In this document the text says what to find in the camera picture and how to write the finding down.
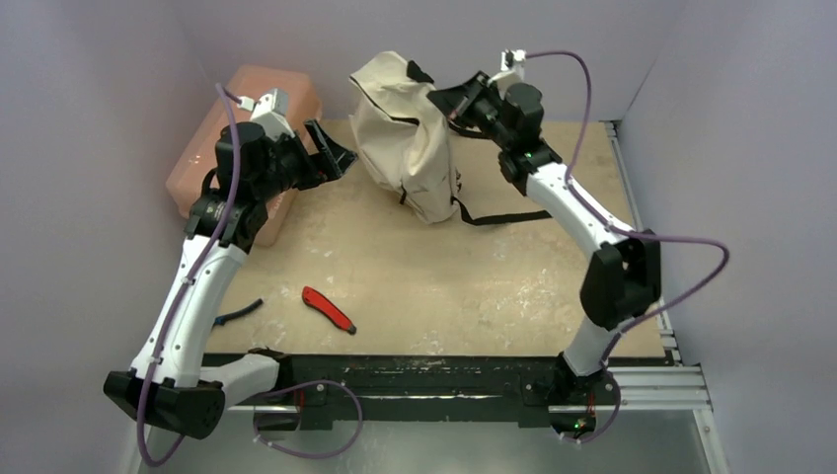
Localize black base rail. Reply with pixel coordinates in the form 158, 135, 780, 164
241, 354, 667, 430

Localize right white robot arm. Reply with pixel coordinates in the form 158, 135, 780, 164
427, 73, 661, 402

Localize blue handled pliers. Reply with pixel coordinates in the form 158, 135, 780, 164
213, 298, 264, 327

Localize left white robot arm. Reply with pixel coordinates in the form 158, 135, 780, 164
103, 119, 357, 439

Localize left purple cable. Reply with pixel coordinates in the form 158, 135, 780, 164
135, 82, 364, 468

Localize beige backpack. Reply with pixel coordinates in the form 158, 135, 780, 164
349, 50, 550, 226

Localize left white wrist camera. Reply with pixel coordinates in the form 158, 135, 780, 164
238, 88, 296, 141

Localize pink plastic storage box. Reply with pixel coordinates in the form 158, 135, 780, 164
165, 63, 325, 249

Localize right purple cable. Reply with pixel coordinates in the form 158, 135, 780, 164
522, 49, 731, 446

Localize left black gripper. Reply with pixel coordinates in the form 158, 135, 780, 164
253, 118, 356, 202

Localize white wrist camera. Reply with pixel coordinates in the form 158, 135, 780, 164
489, 49, 527, 91
238, 88, 296, 141

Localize red utility knife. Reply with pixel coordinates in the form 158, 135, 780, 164
301, 286, 357, 335

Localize purple cable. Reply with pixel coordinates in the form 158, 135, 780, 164
522, 49, 731, 446
135, 82, 364, 468

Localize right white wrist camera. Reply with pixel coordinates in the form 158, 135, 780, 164
489, 49, 527, 91

